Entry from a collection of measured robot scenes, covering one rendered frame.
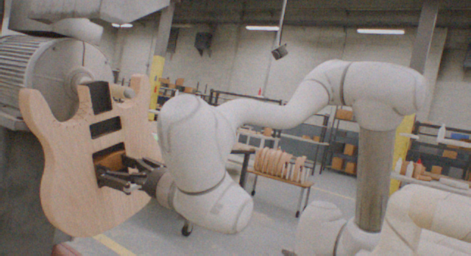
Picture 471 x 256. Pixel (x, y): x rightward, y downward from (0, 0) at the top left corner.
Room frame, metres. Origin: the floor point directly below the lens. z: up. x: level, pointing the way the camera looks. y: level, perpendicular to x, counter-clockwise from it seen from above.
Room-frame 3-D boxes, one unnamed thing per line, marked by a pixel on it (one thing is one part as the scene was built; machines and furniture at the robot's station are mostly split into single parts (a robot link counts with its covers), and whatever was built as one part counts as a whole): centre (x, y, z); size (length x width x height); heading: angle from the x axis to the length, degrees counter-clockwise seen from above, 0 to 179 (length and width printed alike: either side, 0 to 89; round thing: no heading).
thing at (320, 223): (1.25, -0.42, 0.87); 0.18 x 0.16 x 0.22; 51
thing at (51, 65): (1.03, 0.61, 1.25); 0.41 x 0.27 x 0.26; 57
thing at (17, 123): (1.06, 0.67, 1.11); 0.36 x 0.24 x 0.04; 57
